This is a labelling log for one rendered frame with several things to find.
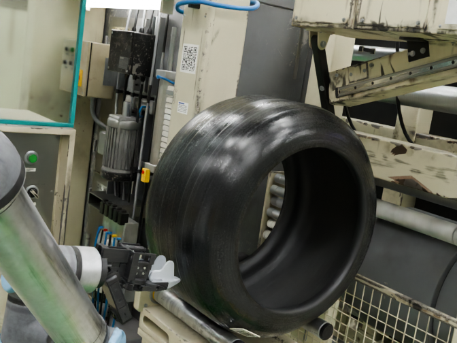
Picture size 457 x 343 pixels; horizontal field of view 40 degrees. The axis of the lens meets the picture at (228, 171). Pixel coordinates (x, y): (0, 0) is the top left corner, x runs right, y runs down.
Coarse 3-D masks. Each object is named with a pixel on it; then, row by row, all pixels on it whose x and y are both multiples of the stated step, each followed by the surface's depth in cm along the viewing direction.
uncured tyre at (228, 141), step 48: (240, 96) 151; (192, 144) 138; (240, 144) 130; (288, 144) 133; (336, 144) 142; (192, 192) 130; (240, 192) 128; (288, 192) 175; (336, 192) 169; (192, 240) 130; (288, 240) 177; (336, 240) 168; (192, 288) 134; (240, 288) 134; (288, 288) 168; (336, 288) 152
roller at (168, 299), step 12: (156, 300) 163; (168, 300) 158; (180, 300) 156; (180, 312) 153; (192, 312) 151; (192, 324) 149; (204, 324) 146; (216, 324) 145; (204, 336) 145; (216, 336) 142; (228, 336) 140
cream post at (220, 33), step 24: (216, 0) 159; (240, 0) 163; (192, 24) 164; (216, 24) 161; (240, 24) 165; (216, 48) 162; (240, 48) 167; (216, 72) 164; (192, 96) 164; (216, 96) 165; (168, 144) 173
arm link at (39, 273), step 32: (0, 160) 71; (0, 192) 72; (0, 224) 77; (32, 224) 81; (0, 256) 81; (32, 256) 84; (64, 256) 93; (32, 288) 88; (64, 288) 92; (64, 320) 97; (96, 320) 105
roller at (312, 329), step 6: (318, 318) 157; (306, 324) 158; (312, 324) 157; (318, 324) 156; (324, 324) 155; (330, 324) 156; (312, 330) 157; (318, 330) 155; (324, 330) 154; (330, 330) 156; (318, 336) 155; (324, 336) 155; (330, 336) 156
